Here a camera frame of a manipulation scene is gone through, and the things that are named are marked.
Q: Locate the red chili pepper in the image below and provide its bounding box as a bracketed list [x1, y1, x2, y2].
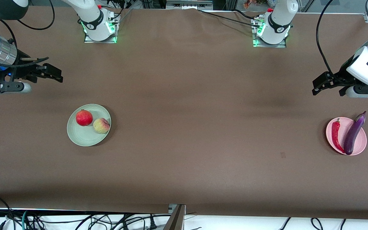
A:
[331, 118, 345, 154]

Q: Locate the purple eggplant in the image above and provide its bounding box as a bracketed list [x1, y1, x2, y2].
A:
[343, 111, 367, 155]

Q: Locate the red pomegranate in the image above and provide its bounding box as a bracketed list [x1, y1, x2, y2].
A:
[76, 109, 93, 127]

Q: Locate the yellow-pink peach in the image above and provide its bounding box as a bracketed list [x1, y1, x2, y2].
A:
[93, 118, 111, 134]

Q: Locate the metal base plate left arm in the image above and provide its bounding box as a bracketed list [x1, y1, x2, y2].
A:
[253, 19, 287, 48]

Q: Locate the metal base plate right arm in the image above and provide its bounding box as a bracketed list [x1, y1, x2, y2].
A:
[84, 19, 118, 43]

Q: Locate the pink plate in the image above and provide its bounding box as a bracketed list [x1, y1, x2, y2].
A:
[326, 117, 367, 156]

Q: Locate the light green plate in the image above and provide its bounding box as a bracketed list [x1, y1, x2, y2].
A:
[67, 104, 111, 147]

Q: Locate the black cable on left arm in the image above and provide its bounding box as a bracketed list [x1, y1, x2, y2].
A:
[316, 0, 335, 77]

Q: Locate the black cable across table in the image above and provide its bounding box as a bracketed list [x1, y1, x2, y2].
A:
[197, 10, 262, 28]

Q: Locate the grey metal rail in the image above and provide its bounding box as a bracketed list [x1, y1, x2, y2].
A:
[166, 0, 213, 9]

